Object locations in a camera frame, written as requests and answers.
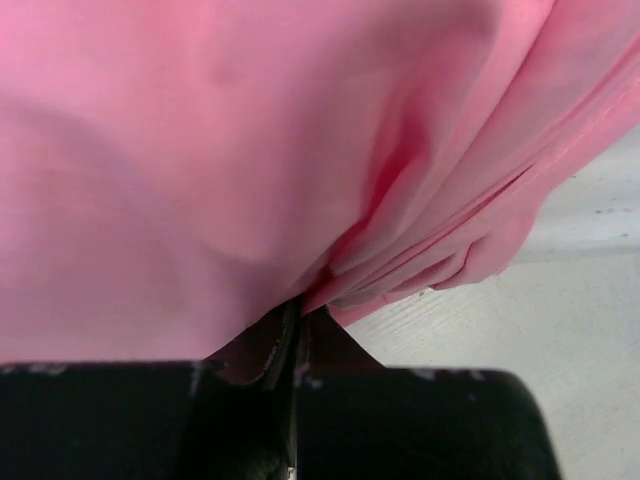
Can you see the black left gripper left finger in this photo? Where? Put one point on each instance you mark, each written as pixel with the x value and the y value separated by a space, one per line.
pixel 258 356

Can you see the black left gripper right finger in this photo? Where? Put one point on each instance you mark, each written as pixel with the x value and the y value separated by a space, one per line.
pixel 325 346

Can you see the pink floral pillowcase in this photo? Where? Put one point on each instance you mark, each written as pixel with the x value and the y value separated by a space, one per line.
pixel 173 170

